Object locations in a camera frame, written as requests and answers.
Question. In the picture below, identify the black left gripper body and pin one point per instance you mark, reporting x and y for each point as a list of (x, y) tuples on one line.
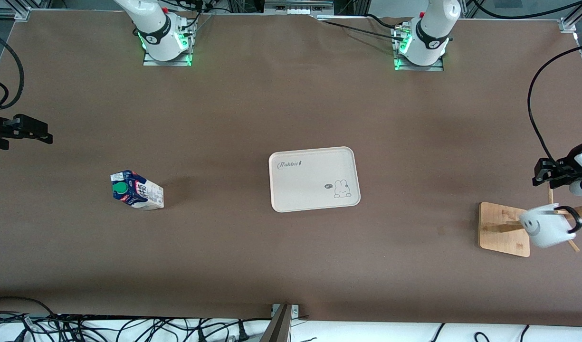
[(563, 170)]

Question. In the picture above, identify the blue milk carton green cap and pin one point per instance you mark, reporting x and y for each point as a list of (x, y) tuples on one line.
[(138, 192)]

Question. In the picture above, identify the cream rabbit print tray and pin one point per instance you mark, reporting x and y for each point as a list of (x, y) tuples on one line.
[(314, 185)]

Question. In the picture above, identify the wooden mug stand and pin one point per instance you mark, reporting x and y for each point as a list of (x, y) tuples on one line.
[(502, 232)]

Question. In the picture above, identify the white power strip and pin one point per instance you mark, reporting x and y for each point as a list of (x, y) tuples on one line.
[(298, 7)]

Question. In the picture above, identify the grey metal bar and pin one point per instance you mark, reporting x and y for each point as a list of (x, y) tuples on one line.
[(277, 327)]

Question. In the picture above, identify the aluminium frame profile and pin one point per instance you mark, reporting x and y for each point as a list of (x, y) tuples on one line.
[(15, 14), (573, 21)]

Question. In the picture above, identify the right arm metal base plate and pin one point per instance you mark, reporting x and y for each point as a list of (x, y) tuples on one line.
[(167, 62)]

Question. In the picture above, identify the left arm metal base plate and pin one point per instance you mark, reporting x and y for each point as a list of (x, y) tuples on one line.
[(419, 68)]

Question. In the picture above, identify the metal corner bracket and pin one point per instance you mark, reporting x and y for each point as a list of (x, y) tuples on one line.
[(295, 311)]

